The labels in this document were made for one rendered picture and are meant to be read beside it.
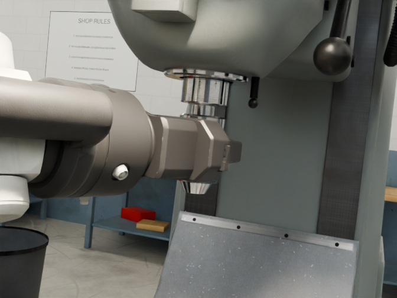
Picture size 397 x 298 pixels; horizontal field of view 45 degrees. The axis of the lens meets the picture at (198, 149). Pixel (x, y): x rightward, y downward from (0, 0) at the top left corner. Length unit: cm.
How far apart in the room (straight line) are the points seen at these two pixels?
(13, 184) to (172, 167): 14
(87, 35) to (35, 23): 73
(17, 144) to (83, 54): 536
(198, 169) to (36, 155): 15
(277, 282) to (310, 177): 18
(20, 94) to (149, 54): 18
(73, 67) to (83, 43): 29
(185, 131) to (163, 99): 472
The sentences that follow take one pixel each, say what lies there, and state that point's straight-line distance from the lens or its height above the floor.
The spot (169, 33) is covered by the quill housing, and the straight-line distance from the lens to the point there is 41.
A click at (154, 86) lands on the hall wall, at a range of 518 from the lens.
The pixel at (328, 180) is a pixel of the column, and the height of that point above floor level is 119.
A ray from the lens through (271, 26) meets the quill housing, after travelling 41.
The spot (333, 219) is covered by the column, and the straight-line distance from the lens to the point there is 83.
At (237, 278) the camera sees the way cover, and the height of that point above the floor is 101.
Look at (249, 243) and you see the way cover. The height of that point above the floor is 107.
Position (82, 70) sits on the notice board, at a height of 172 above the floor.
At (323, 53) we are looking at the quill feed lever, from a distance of 39.
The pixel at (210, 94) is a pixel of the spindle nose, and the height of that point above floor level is 129.
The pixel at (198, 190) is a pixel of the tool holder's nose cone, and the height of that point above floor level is 120.
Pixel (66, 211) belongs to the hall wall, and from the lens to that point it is 575.
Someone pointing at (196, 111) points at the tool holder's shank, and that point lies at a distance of 48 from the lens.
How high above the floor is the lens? 126
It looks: 3 degrees down
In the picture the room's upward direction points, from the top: 6 degrees clockwise
